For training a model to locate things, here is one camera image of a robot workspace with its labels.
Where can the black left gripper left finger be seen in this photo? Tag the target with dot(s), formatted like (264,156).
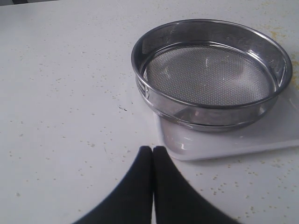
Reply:
(131,201)

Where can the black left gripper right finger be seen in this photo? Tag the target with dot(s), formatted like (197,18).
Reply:
(176,201)

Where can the round stainless steel sieve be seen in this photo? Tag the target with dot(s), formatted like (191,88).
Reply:
(210,75)

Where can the white square plastic tray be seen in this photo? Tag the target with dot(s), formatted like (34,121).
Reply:
(278,129)

